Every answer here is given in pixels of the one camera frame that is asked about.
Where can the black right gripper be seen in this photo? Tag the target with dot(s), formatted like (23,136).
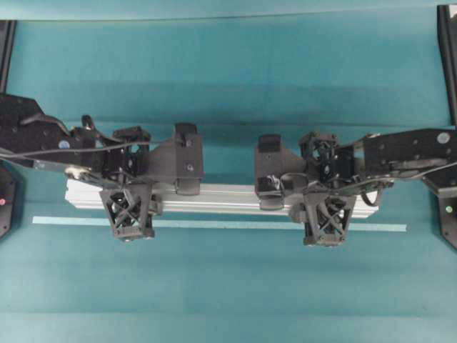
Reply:
(322,163)

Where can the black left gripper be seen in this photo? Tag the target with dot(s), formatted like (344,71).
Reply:
(177,160)

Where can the silver aluminium extrusion rail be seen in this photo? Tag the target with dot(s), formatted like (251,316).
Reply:
(213,199)

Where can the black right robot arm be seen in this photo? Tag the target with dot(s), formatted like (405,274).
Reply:
(426,155)

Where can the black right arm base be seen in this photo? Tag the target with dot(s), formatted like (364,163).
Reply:
(447,216)

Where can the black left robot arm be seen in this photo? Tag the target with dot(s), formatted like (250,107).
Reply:
(32,139)

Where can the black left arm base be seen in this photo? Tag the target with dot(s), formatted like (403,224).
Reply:
(7,196)

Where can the teal table mat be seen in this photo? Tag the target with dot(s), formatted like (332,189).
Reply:
(349,73)

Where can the light blue tape strip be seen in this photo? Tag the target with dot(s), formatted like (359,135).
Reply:
(196,224)

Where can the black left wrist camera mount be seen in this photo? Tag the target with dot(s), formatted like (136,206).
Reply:
(130,210)

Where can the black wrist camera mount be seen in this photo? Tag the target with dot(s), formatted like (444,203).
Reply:
(130,210)
(325,218)

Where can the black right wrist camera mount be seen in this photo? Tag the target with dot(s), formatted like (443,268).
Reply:
(325,218)

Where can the black frame rail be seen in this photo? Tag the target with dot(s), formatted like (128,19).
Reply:
(7,33)
(446,33)

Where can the black right frame rail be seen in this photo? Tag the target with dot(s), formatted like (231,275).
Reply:
(446,33)

